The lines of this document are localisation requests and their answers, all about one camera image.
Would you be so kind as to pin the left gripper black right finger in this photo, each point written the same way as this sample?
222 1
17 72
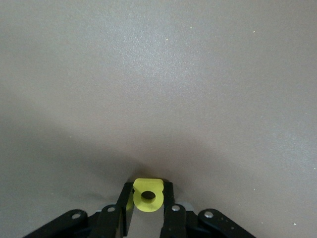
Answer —
173 220

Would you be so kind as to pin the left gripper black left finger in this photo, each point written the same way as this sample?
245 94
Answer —
111 220

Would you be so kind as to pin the yellow foam letter d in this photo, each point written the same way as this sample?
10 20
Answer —
147 183

